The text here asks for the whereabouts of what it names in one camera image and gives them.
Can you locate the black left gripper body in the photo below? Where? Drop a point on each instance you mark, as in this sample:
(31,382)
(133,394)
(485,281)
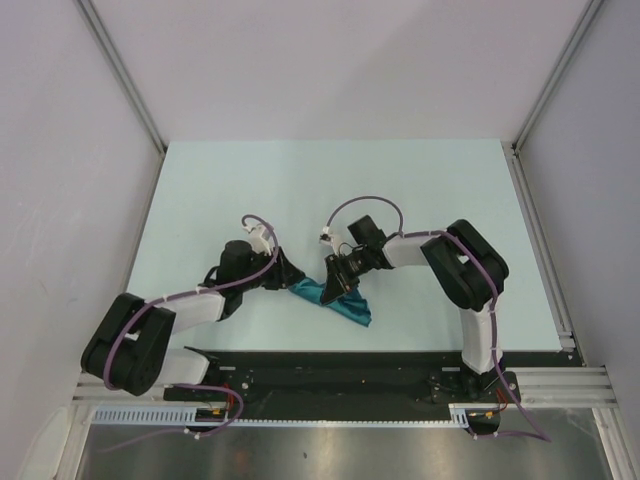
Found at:
(274,279)

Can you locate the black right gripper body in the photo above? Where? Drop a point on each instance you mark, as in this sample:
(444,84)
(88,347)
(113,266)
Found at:
(348,270)

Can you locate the teal satin napkin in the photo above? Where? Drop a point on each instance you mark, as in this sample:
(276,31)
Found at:
(352,306)

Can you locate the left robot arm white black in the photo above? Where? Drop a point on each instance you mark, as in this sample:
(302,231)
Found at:
(129,349)

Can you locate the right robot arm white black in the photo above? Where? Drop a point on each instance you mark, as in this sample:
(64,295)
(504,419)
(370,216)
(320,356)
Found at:
(469,270)

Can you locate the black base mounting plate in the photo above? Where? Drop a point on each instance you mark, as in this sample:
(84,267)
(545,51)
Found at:
(373,387)

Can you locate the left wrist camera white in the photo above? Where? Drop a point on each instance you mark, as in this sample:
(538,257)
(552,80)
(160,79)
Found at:
(259,237)

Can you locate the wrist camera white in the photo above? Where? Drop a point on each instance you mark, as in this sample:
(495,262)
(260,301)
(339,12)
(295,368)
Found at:
(259,237)
(330,238)

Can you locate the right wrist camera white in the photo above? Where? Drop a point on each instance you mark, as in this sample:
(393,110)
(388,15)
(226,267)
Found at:
(330,238)

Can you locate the white slotted cable duct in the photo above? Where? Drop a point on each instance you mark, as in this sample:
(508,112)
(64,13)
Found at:
(202,417)

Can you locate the right aluminium side rail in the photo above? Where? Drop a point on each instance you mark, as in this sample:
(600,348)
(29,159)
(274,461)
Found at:
(542,253)

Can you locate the left aluminium corner post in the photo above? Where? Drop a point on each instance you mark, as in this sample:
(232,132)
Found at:
(116,64)

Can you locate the aluminium corner post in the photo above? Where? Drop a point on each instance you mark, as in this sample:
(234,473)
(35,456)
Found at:
(568,53)
(116,64)

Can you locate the right aluminium corner post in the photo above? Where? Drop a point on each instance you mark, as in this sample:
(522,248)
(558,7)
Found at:
(568,53)

